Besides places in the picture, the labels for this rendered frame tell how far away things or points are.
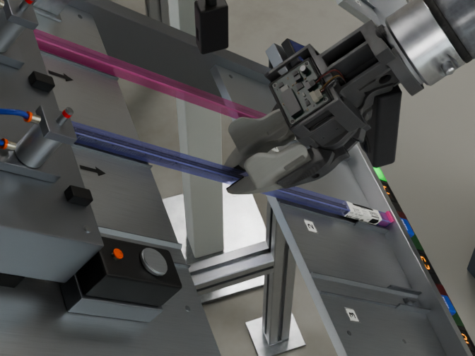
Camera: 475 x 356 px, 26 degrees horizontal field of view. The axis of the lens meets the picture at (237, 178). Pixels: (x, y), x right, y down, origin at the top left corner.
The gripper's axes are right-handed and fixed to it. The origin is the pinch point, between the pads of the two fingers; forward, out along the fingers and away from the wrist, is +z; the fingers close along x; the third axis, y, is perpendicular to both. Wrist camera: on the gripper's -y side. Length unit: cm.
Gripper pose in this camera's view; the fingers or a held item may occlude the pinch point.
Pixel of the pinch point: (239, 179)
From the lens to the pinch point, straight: 101.8
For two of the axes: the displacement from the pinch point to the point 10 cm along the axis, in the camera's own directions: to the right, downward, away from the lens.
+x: 3.4, 7.8, -5.3
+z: -8.0, 5.3, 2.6
